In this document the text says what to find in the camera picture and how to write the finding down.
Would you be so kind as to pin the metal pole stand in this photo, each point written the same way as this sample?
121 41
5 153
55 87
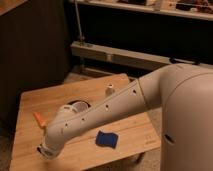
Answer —
81 36

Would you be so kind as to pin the blue crumpled cloth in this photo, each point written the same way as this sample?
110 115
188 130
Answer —
106 139

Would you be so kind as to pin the small white bottle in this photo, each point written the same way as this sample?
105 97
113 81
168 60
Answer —
109 90

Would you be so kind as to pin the wooden table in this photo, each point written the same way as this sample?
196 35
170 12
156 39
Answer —
136 133

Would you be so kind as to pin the black handle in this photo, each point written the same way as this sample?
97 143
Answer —
173 61

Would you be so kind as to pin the orange carrot toy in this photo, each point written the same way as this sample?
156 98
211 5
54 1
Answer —
40 120

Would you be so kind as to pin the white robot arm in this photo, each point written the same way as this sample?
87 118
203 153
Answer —
184 92

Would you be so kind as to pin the upper cluttered shelf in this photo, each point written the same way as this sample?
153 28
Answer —
194 9

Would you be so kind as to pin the grey metal shelf beam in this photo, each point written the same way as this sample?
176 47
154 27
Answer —
123 57

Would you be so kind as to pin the dark wooden cabinet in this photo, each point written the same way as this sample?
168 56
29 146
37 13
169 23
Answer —
33 50

